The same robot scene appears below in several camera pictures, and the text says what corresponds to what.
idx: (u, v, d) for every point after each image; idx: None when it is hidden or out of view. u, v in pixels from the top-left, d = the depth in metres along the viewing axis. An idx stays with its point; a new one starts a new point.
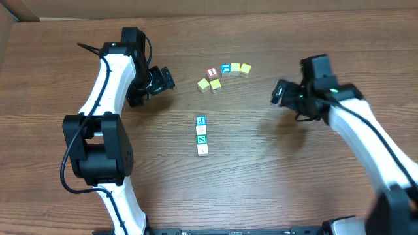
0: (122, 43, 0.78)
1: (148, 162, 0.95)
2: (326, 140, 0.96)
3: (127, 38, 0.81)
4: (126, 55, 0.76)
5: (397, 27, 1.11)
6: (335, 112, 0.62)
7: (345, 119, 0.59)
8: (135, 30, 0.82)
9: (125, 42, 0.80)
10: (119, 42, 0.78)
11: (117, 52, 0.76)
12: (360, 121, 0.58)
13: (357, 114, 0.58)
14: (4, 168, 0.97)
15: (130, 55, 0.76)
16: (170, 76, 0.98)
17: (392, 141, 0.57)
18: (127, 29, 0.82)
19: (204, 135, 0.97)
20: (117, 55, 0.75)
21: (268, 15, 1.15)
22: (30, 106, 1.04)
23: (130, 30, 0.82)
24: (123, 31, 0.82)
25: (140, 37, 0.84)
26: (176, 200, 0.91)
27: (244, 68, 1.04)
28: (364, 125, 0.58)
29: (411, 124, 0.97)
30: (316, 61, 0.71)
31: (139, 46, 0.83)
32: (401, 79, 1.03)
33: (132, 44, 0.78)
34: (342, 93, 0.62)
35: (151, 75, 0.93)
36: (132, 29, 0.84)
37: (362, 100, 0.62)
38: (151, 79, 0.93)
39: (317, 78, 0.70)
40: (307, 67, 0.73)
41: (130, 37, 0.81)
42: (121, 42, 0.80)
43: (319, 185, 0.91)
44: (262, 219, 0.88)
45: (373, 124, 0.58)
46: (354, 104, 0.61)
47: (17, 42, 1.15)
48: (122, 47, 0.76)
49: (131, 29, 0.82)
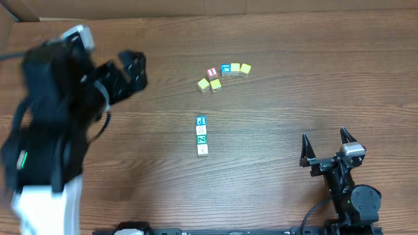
0: (41, 131, 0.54)
1: (148, 162, 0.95)
2: (326, 140, 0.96)
3: (43, 111, 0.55)
4: (52, 186, 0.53)
5: (397, 27, 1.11)
6: (354, 196, 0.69)
7: (359, 198, 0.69)
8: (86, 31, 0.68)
9: (46, 139, 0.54)
10: (37, 125, 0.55)
11: (41, 190, 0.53)
12: (373, 201, 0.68)
13: (366, 197, 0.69)
14: None
15: (57, 161, 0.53)
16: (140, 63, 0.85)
17: (375, 205, 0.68)
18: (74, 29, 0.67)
19: (204, 135, 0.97)
20: (38, 174, 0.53)
21: (268, 15, 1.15)
22: None
23: (74, 32, 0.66)
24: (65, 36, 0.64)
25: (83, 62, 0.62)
26: (176, 201, 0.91)
27: (244, 68, 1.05)
28: (368, 204, 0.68)
29: (411, 125, 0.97)
30: (362, 188, 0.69)
31: (71, 113, 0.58)
32: (401, 79, 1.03)
33: (53, 138, 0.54)
34: (359, 198, 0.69)
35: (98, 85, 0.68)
36: (42, 62, 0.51)
37: (374, 191, 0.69)
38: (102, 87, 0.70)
39: (340, 190, 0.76)
40: (345, 187, 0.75)
41: (49, 104, 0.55)
42: (38, 138, 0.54)
43: (320, 185, 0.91)
44: (262, 219, 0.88)
45: (375, 202, 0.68)
46: (371, 194, 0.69)
47: (17, 42, 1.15)
48: (43, 147, 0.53)
49: (76, 33, 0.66)
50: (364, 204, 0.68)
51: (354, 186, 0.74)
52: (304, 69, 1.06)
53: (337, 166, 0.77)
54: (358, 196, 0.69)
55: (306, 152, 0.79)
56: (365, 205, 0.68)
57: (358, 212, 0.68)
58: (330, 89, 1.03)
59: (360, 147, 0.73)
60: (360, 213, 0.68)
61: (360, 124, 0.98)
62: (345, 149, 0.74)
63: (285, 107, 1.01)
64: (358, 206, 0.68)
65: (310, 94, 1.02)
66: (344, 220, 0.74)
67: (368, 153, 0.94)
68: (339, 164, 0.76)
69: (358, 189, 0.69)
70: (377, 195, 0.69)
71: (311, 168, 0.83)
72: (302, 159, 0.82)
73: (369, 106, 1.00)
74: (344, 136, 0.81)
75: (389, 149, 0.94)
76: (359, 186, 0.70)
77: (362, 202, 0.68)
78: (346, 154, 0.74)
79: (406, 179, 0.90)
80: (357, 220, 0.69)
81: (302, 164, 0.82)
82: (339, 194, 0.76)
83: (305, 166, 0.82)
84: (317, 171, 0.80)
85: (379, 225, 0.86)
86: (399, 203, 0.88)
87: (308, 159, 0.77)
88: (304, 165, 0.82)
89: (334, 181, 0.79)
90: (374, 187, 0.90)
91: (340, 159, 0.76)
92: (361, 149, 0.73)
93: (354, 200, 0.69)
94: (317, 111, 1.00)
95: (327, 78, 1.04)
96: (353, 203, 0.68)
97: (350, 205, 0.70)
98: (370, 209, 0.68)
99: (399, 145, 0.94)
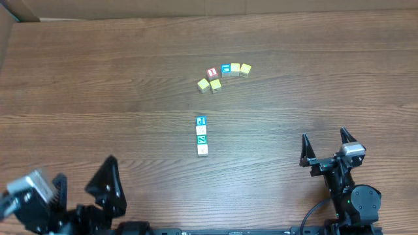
0: None
1: (148, 162, 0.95)
2: (326, 140, 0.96)
3: None
4: None
5: (397, 27, 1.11)
6: (354, 196, 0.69)
7: (358, 198, 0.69)
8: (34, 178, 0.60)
9: None
10: None
11: None
12: (373, 201, 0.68)
13: (366, 197, 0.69)
14: (4, 168, 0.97)
15: None
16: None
17: (375, 205, 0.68)
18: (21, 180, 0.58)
19: (204, 135, 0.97)
20: None
21: (268, 15, 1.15)
22: (31, 106, 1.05)
23: (24, 187, 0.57)
24: (10, 191, 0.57)
25: (31, 207, 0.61)
26: (176, 201, 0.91)
27: (244, 68, 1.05)
28: (368, 204, 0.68)
29: (411, 124, 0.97)
30: (362, 189, 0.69)
31: None
32: (401, 79, 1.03)
33: None
34: (359, 198, 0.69)
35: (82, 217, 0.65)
36: None
37: (374, 191, 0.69)
38: (92, 225, 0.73)
39: (340, 190, 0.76)
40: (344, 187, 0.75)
41: None
42: None
43: (321, 185, 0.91)
44: (262, 218, 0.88)
45: (375, 202, 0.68)
46: (371, 193, 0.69)
47: (17, 43, 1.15)
48: None
49: (25, 187, 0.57)
50: (364, 204, 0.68)
51: (353, 186, 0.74)
52: (304, 69, 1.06)
53: (337, 166, 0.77)
54: (358, 196, 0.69)
55: (306, 151, 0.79)
56: (365, 205, 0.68)
57: (358, 212, 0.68)
58: (330, 89, 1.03)
59: (360, 147, 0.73)
60: (360, 213, 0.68)
61: (360, 124, 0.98)
62: (345, 149, 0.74)
63: (285, 107, 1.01)
64: (358, 206, 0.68)
65: (310, 94, 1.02)
66: (344, 220, 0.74)
67: (368, 153, 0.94)
68: (339, 164, 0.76)
69: (358, 189, 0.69)
70: (377, 195, 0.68)
71: (311, 168, 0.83)
72: (302, 159, 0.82)
73: (369, 106, 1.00)
74: (344, 136, 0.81)
75: (389, 149, 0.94)
76: (359, 186, 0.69)
77: (362, 202, 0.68)
78: (346, 154, 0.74)
79: (406, 179, 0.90)
80: (357, 220, 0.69)
81: (302, 164, 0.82)
82: (340, 194, 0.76)
83: (305, 166, 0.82)
84: (317, 171, 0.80)
85: (379, 225, 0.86)
86: (400, 203, 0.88)
87: (308, 159, 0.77)
88: (304, 166, 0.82)
89: (334, 181, 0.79)
90: (375, 187, 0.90)
91: (340, 158, 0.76)
92: (360, 148, 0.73)
93: (354, 200, 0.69)
94: (317, 111, 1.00)
95: (327, 78, 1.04)
96: (353, 203, 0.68)
97: (350, 205, 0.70)
98: (370, 209, 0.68)
99: (400, 145, 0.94)
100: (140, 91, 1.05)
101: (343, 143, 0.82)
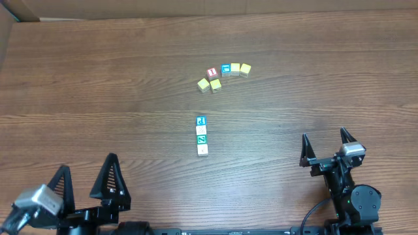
0: None
1: (148, 162, 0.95)
2: (326, 140, 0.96)
3: None
4: None
5: (397, 27, 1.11)
6: (354, 196, 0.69)
7: (358, 198, 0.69)
8: (44, 192, 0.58)
9: None
10: None
11: None
12: (373, 200, 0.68)
13: (366, 197, 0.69)
14: (4, 168, 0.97)
15: None
16: (113, 172, 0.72)
17: (375, 205, 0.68)
18: (28, 196, 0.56)
19: (204, 135, 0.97)
20: None
21: (268, 15, 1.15)
22: (31, 106, 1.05)
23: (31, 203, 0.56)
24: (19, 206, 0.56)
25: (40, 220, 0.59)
26: (176, 201, 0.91)
27: (245, 68, 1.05)
28: (368, 203, 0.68)
29: (411, 124, 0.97)
30: (362, 189, 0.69)
31: None
32: (401, 79, 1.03)
33: None
34: (358, 198, 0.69)
35: (86, 215, 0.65)
36: None
37: (374, 191, 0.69)
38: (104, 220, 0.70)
39: (340, 190, 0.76)
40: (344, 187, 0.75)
41: None
42: None
43: (321, 184, 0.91)
44: (262, 218, 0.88)
45: (375, 202, 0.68)
46: (371, 193, 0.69)
47: (17, 42, 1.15)
48: None
49: (32, 205, 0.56)
50: (364, 203, 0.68)
51: (353, 186, 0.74)
52: (304, 69, 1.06)
53: (337, 166, 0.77)
54: (358, 196, 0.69)
55: (306, 151, 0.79)
56: (365, 205, 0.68)
57: (358, 212, 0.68)
58: (330, 89, 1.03)
59: (360, 147, 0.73)
60: (360, 213, 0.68)
61: (360, 124, 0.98)
62: (345, 149, 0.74)
63: (285, 107, 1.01)
64: (358, 206, 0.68)
65: (310, 94, 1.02)
66: (344, 220, 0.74)
67: (369, 153, 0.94)
68: (338, 164, 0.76)
69: (358, 189, 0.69)
70: (377, 195, 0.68)
71: (311, 168, 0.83)
72: (302, 159, 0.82)
73: (369, 106, 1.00)
74: (344, 136, 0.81)
75: (389, 149, 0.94)
76: (359, 185, 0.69)
77: (362, 202, 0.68)
78: (346, 154, 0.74)
79: (406, 179, 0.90)
80: (357, 220, 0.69)
81: (302, 164, 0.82)
82: (340, 194, 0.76)
83: (305, 166, 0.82)
84: (317, 171, 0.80)
85: (379, 225, 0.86)
86: (400, 203, 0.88)
87: (308, 159, 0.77)
88: (304, 165, 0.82)
89: (334, 181, 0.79)
90: (375, 187, 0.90)
91: (340, 158, 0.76)
92: (360, 149, 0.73)
93: (354, 200, 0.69)
94: (317, 111, 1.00)
95: (327, 78, 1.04)
96: (353, 203, 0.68)
97: (350, 205, 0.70)
98: (370, 209, 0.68)
99: (399, 145, 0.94)
100: (140, 91, 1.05)
101: (343, 143, 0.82)
